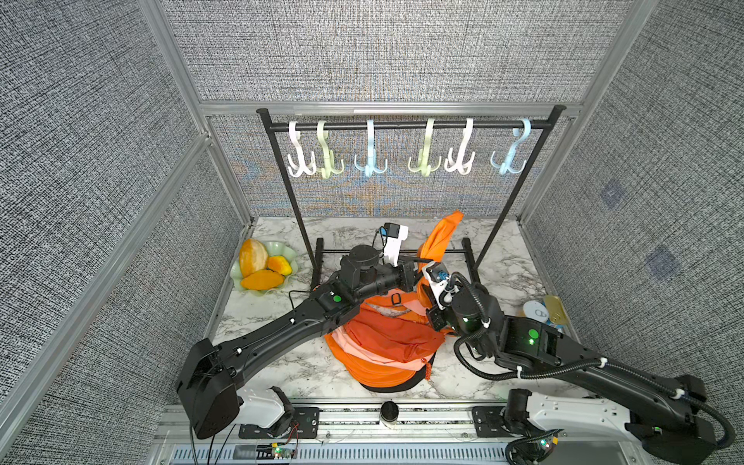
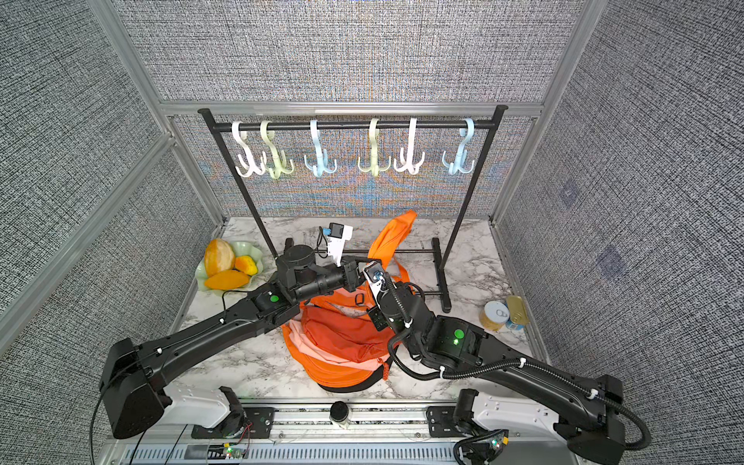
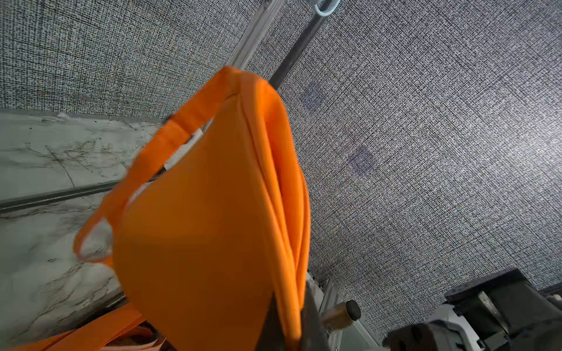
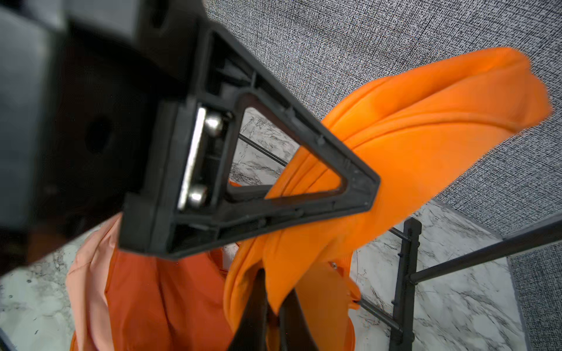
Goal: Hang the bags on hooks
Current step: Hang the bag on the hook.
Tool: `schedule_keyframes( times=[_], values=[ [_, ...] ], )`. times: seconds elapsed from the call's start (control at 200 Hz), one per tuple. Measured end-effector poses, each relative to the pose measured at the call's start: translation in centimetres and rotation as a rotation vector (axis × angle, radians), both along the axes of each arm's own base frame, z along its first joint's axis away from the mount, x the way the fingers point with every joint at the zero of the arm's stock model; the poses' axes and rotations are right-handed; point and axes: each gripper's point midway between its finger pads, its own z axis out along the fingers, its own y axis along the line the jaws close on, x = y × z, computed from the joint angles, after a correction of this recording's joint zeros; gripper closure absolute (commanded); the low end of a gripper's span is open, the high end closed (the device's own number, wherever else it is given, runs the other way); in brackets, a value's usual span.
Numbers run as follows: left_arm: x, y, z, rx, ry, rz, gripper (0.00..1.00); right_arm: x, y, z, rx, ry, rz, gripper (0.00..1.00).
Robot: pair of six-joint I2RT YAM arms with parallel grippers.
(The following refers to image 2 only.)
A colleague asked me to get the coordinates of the white hook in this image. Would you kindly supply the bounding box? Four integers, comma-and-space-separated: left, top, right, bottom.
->
231, 121, 267, 178
393, 118, 425, 176

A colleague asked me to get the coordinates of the bright orange waist bag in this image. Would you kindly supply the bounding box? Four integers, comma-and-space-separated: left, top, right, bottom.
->
310, 210, 418, 311

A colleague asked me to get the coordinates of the dark orange waist bag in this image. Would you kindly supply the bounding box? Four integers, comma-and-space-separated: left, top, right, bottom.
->
301, 306, 394, 363

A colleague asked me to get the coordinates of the green hook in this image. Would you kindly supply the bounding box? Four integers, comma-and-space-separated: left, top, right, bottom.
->
260, 120, 295, 179
356, 118, 391, 177

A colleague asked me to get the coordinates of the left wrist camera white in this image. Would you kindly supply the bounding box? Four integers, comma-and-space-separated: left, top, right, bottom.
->
324, 222, 354, 267

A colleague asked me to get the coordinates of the black round knob on rail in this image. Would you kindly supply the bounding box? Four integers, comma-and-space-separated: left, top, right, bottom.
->
329, 401, 350, 428

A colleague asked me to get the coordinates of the yellow tin can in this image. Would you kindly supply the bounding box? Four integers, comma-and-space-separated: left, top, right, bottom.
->
479, 300, 511, 331

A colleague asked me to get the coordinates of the white hook far left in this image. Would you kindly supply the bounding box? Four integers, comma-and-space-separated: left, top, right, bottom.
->
231, 121, 267, 178

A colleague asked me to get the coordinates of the blue hook far right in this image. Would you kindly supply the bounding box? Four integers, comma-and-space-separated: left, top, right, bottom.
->
442, 118, 475, 176

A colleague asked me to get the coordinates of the round bread bun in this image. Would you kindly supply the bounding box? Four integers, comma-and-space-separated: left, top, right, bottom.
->
203, 238, 236, 277

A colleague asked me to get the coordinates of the pink waist bag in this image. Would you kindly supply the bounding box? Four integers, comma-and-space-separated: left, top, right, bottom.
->
282, 320, 389, 380

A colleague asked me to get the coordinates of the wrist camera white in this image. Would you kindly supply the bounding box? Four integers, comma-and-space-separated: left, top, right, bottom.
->
362, 261, 388, 300
324, 222, 354, 267

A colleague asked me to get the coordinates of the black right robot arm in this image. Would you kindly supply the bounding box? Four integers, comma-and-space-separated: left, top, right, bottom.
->
363, 267, 652, 464

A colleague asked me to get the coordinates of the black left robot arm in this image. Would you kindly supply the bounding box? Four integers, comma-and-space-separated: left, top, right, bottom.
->
99, 245, 367, 439

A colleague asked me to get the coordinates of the yellow mango piece small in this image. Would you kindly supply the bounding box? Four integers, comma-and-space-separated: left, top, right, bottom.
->
234, 255, 259, 276

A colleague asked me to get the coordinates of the orange bag bottom pile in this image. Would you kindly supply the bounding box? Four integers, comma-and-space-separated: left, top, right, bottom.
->
282, 325, 391, 393

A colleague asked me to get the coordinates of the green glass fruit plate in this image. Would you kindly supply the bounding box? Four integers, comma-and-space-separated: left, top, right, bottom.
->
195, 238, 264, 292

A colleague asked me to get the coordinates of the green hook middle right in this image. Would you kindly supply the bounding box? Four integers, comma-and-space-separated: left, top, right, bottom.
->
356, 118, 391, 177

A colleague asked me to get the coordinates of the blue hook middle left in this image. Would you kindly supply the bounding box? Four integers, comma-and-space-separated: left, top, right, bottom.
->
304, 120, 337, 177

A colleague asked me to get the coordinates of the blue hook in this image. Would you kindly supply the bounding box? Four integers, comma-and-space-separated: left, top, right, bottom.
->
442, 118, 475, 176
304, 120, 337, 177

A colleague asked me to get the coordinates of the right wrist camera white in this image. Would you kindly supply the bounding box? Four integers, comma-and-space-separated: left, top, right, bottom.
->
362, 261, 388, 300

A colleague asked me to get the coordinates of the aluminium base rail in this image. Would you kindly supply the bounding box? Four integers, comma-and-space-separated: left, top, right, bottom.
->
95, 399, 582, 465

